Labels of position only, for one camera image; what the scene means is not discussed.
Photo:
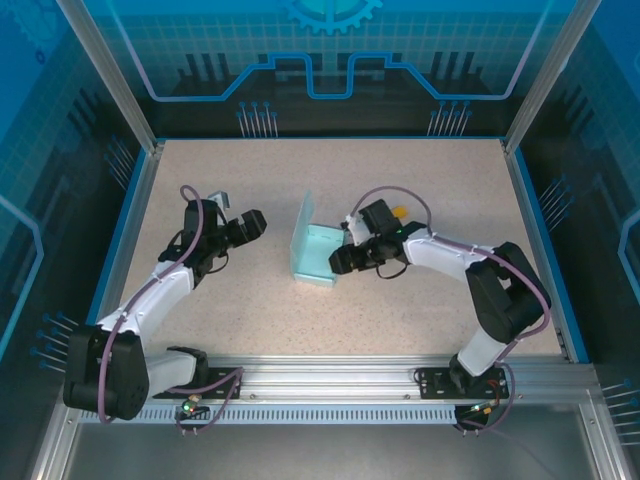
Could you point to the light blue paper box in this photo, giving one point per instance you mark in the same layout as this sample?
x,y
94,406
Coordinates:
x,y
315,255

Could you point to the small orange block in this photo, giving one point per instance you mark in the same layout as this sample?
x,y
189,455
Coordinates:
x,y
401,212

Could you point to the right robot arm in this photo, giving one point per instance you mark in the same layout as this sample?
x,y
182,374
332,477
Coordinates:
x,y
500,300

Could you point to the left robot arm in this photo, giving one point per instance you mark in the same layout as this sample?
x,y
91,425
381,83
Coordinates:
x,y
150,295

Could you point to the connector with green light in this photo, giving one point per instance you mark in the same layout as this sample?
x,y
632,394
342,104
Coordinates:
x,y
482,409
190,406

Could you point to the metal lower tray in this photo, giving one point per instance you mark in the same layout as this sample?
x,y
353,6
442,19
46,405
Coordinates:
x,y
320,450

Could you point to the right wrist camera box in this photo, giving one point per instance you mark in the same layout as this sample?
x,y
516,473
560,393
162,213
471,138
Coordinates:
x,y
356,230

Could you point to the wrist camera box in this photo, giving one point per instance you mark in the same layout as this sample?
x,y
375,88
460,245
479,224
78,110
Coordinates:
x,y
220,198
356,230

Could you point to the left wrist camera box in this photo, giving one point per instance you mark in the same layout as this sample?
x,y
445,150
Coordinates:
x,y
220,198

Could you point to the aluminium side frame rail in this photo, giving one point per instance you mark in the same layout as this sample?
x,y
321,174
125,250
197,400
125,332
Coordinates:
x,y
536,235
132,235

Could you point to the aluminium mounting rail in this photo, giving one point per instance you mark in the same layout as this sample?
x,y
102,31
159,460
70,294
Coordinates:
x,y
325,375

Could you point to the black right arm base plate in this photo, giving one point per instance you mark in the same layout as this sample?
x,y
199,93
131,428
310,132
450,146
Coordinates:
x,y
435,382

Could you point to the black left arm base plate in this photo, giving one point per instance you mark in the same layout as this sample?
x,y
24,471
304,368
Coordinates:
x,y
225,382

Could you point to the aluminium frame post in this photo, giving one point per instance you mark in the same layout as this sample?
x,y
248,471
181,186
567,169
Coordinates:
x,y
550,75
112,75

